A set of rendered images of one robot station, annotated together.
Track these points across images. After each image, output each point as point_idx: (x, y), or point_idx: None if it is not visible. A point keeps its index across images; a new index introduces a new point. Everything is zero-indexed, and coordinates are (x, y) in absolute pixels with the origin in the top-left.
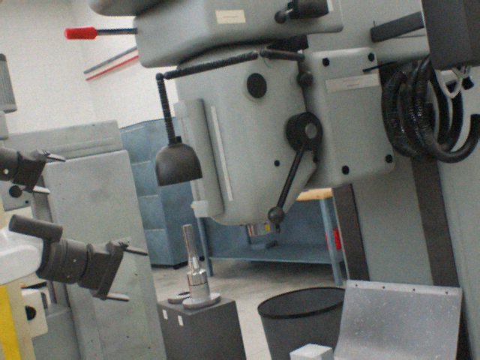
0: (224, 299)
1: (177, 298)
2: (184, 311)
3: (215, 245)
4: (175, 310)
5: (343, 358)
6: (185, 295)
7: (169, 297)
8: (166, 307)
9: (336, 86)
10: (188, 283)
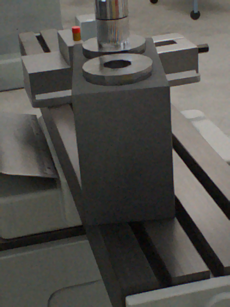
0: (81, 48)
1: (141, 54)
2: (151, 44)
3: None
4: (158, 55)
5: (61, 35)
6: (121, 59)
7: (147, 63)
8: (162, 66)
9: None
10: (128, 11)
